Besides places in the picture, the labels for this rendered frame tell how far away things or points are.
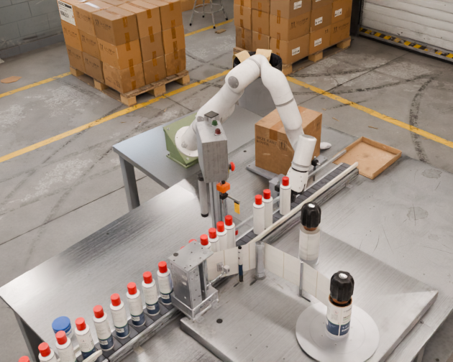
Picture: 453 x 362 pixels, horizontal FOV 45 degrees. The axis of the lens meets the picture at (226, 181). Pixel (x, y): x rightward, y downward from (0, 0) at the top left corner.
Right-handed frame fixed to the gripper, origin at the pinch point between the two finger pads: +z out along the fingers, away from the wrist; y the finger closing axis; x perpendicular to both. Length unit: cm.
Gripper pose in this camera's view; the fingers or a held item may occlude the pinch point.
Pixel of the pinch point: (292, 198)
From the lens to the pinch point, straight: 267.6
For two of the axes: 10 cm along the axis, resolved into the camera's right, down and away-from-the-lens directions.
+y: 7.2, 3.7, -5.9
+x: 6.7, -1.3, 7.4
